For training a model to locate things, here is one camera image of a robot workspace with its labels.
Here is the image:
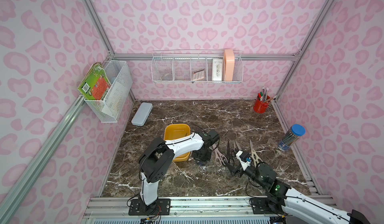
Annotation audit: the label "black scissors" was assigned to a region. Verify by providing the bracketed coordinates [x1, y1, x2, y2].
[226, 140, 235, 165]

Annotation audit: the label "pink scissors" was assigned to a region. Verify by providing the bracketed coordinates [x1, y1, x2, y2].
[212, 144, 228, 167]

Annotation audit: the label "cream handled scissors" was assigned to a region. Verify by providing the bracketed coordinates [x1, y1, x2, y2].
[249, 140, 263, 167]

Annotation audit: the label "yellow plastic storage box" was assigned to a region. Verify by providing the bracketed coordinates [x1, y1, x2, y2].
[163, 123, 192, 162]

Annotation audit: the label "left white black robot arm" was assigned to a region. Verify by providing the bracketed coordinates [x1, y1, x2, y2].
[139, 130, 220, 207]

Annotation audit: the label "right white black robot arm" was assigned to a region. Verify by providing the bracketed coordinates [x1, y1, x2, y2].
[225, 161, 369, 224]

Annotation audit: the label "white box on shelf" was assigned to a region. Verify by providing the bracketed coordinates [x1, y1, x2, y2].
[212, 59, 224, 81]

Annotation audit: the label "red pen cup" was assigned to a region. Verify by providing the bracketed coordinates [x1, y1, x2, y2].
[253, 98, 270, 114]

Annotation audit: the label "small calculator on shelf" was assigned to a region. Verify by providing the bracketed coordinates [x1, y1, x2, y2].
[191, 69, 206, 82]

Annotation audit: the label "pens in cup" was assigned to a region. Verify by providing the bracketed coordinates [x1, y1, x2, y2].
[258, 86, 269, 103]

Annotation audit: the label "blue lid pencil tube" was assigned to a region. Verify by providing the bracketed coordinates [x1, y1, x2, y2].
[278, 124, 306, 151]

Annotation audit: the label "grey pencil case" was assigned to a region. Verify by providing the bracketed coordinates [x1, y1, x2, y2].
[131, 102, 153, 126]

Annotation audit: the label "tape roll on shelf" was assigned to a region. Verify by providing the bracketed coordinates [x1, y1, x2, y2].
[161, 70, 173, 81]

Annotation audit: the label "pink case on shelf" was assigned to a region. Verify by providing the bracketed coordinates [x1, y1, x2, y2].
[223, 49, 235, 81]

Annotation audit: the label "white paper in basket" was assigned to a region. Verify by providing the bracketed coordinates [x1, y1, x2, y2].
[101, 81, 130, 122]

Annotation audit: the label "white mesh side basket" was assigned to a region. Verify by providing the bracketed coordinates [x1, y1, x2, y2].
[78, 60, 133, 123]

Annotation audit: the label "green red book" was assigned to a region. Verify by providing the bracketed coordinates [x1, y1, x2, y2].
[78, 62, 111, 101]

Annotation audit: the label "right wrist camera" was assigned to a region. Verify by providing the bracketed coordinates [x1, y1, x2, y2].
[236, 150, 251, 172]

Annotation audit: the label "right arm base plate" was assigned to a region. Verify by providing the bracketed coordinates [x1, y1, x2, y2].
[249, 197, 286, 215]

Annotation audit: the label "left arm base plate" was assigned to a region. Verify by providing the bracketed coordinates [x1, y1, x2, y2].
[127, 199, 171, 216]

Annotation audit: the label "white wire wall shelf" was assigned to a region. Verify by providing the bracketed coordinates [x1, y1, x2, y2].
[151, 50, 244, 84]

